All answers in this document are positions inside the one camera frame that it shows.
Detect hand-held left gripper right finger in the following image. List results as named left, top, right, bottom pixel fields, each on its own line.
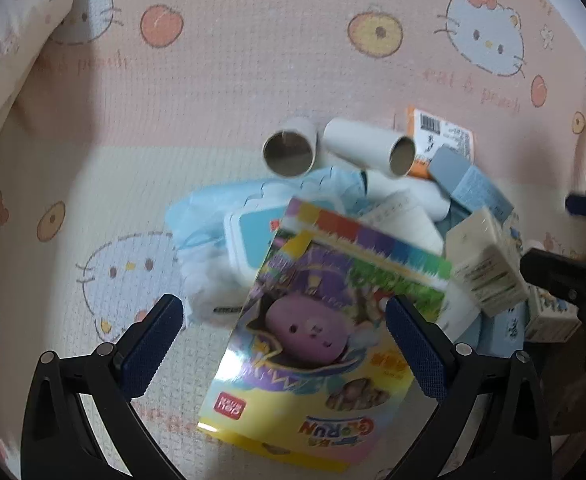
left=384, top=294, right=556, bottom=480

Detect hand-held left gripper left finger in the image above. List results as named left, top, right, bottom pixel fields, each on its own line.
left=20, top=294, right=186, bottom=480

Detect small cartoon figure box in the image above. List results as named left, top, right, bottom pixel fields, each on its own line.
left=524, top=282, right=582, bottom=345

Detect light blue seaweed box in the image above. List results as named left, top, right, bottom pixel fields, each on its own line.
left=480, top=302, right=528, bottom=358

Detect cream printed carton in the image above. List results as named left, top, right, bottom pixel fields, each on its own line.
left=444, top=206, right=528, bottom=318

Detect grey blue printed box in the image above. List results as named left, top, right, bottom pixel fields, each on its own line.
left=429, top=146, right=518, bottom=223

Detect spiral notepad with handwriting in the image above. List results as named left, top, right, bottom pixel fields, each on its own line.
left=360, top=194, right=446, bottom=256

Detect light blue plastic bag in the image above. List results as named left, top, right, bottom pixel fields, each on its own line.
left=165, top=165, right=371, bottom=261

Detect orange white flat packet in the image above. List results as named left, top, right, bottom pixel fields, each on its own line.
left=405, top=106, right=476, bottom=177

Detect white cardboard tube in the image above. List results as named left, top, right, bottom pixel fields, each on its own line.
left=365, top=172, right=451, bottom=222

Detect grey cardboard tube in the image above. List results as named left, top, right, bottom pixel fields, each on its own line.
left=262, top=116, right=319, bottom=179
left=322, top=119, right=418, bottom=179

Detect pink cartoon printed mat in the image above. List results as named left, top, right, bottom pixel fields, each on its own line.
left=0, top=0, right=586, bottom=480

